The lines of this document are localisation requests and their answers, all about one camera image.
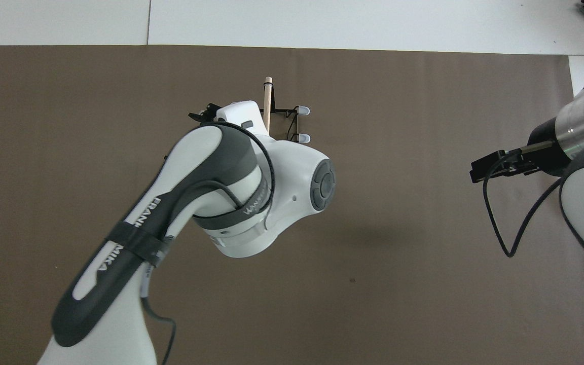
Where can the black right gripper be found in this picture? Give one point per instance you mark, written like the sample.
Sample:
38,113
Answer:
550,149

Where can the brown paper table mat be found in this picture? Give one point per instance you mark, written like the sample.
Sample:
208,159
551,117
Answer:
424,279

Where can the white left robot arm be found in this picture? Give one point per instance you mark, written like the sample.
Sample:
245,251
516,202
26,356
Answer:
195,167

